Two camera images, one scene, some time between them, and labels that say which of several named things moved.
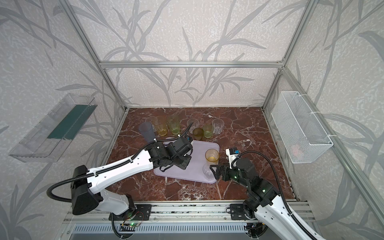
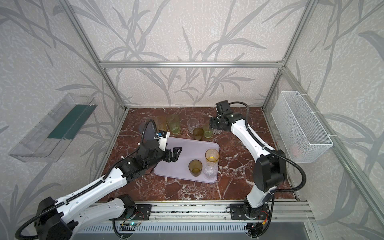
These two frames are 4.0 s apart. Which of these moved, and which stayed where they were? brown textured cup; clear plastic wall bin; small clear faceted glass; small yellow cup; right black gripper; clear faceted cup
Moved: right black gripper; brown textured cup
Stayed: small clear faceted glass; clear faceted cup; small yellow cup; clear plastic wall bin
